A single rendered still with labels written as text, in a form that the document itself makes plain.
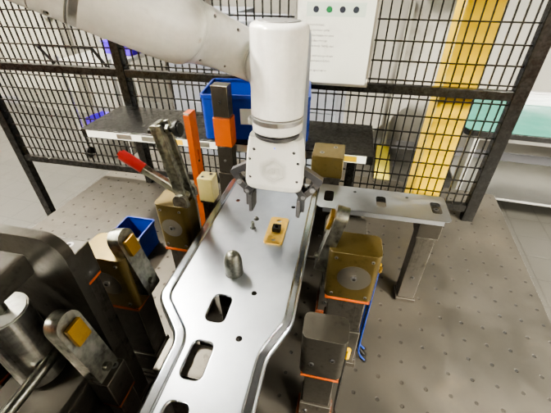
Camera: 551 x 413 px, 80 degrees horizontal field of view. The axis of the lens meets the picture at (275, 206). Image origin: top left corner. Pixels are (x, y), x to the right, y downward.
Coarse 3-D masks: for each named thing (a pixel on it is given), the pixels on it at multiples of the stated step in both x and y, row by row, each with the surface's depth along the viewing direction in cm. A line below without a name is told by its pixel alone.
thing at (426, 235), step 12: (420, 228) 75; (432, 228) 74; (420, 240) 77; (432, 240) 76; (408, 252) 83; (420, 252) 79; (408, 264) 82; (420, 264) 82; (408, 276) 85; (420, 276) 84; (396, 288) 92; (408, 288) 87; (408, 300) 89
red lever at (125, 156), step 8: (120, 152) 64; (128, 152) 64; (120, 160) 64; (128, 160) 64; (136, 160) 64; (136, 168) 64; (144, 168) 65; (152, 176) 65; (160, 176) 65; (168, 184) 65
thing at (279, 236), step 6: (270, 222) 69; (276, 222) 69; (282, 222) 69; (288, 222) 69; (270, 228) 68; (276, 228) 66; (282, 228) 68; (270, 234) 66; (276, 234) 66; (282, 234) 66; (264, 240) 65; (270, 240) 65; (276, 240) 65; (282, 240) 65
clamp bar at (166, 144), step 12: (168, 120) 59; (156, 132) 58; (168, 132) 58; (180, 132) 58; (156, 144) 59; (168, 144) 59; (168, 156) 60; (180, 156) 63; (168, 168) 62; (180, 168) 65; (180, 180) 63; (180, 192) 64; (192, 192) 68
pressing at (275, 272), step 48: (240, 192) 79; (240, 240) 65; (288, 240) 65; (192, 288) 55; (240, 288) 55; (288, 288) 55; (192, 336) 48; (240, 336) 48; (192, 384) 42; (240, 384) 42
